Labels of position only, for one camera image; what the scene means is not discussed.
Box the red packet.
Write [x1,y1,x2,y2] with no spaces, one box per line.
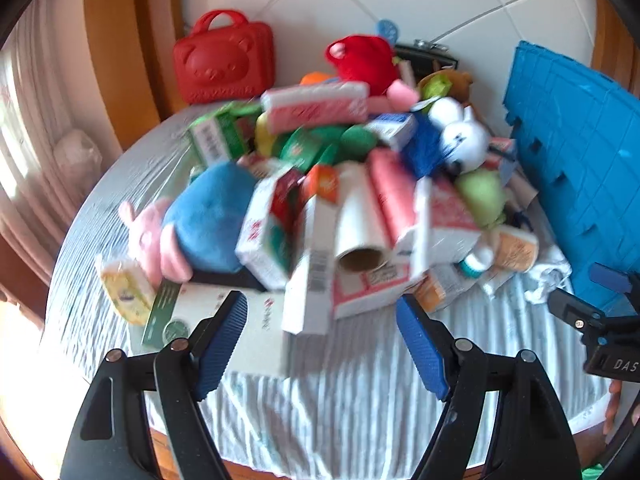
[395,175,483,273]

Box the red bear suitcase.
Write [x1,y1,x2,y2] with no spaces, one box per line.
[173,8,276,106]

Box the pale pink curtain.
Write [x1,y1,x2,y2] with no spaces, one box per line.
[0,0,126,271]

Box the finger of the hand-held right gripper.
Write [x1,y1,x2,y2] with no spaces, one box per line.
[589,261,640,295]
[547,289,608,333]

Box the wooden wall trim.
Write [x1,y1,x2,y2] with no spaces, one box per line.
[82,0,188,151]
[592,0,640,91]

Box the yellow plastic toy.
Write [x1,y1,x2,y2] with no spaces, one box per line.
[255,115,281,156]

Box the small red white box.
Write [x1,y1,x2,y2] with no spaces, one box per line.
[235,170,307,291]

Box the blue plastic crate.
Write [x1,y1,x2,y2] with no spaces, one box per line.
[502,40,640,313]

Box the pink and blue box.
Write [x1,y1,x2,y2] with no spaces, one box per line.
[487,137,519,176]

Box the white medicine bottle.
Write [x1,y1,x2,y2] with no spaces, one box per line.
[459,242,497,279]

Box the orange white long box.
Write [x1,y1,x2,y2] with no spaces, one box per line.
[281,164,343,336]

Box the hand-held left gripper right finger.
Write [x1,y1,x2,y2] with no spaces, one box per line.
[395,294,583,480]

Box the light blue plastic paddle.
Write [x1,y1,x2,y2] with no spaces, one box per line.
[375,19,401,43]

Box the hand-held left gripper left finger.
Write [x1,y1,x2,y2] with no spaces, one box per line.
[59,290,249,480]

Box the large red white box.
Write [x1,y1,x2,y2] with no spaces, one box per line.
[332,257,428,320]

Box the brown bear plush toy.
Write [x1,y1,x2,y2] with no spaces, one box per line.
[417,69,475,106]

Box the person's right hand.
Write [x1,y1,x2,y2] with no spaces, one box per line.
[604,379,640,436]

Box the red and pink plush toy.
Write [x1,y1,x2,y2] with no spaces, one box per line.
[325,35,420,111]

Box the cardboard tube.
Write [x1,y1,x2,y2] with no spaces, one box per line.
[507,170,541,208]

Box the plain pink pack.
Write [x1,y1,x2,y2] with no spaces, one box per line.
[367,149,420,243]

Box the yellow white packet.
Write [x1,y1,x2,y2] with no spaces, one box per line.
[100,259,157,327]

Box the blue bristle brush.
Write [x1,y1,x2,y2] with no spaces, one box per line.
[400,115,448,178]

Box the pink white tissue pack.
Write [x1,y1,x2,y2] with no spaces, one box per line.
[261,81,371,133]

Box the black box with metal handle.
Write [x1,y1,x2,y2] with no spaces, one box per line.
[392,39,460,86]

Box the green box with white label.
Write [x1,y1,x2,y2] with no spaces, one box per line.
[187,110,253,166]

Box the blue and pink plush pig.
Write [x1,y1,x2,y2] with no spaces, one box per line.
[119,164,261,283]

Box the dark green white box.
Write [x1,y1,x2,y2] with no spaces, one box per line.
[141,280,290,377]

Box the crumpled white paper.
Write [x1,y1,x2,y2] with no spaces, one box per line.
[525,247,572,306]

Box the black flat box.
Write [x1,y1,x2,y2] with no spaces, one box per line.
[189,266,268,295]

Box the white rabbit plush toy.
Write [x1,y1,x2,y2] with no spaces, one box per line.
[427,97,493,173]

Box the light green frog plush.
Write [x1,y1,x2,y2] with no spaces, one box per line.
[454,169,508,226]

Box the small blue white box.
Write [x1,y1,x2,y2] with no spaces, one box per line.
[367,112,420,151]

